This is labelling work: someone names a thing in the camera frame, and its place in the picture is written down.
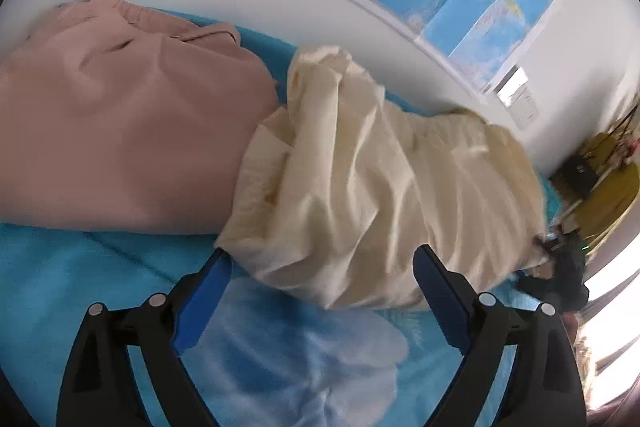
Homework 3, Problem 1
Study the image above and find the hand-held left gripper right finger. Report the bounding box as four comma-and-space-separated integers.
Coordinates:
411, 243, 587, 427

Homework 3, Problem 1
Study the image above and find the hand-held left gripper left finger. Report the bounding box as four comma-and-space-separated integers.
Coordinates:
56, 248, 234, 427

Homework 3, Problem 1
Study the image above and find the cream garment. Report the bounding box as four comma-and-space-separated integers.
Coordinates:
214, 44, 552, 313

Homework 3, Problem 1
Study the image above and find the yellow cloth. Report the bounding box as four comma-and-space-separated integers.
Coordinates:
575, 127, 640, 249

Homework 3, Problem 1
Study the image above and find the black box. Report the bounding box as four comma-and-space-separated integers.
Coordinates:
556, 154, 602, 196

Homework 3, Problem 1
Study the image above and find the blue printed bed sheet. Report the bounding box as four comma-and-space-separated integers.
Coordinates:
0, 9, 568, 427

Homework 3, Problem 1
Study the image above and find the pink garment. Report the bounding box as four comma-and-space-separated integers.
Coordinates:
0, 0, 282, 236

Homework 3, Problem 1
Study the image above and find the white wall paper sheet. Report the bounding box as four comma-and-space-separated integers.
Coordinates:
492, 67, 542, 131

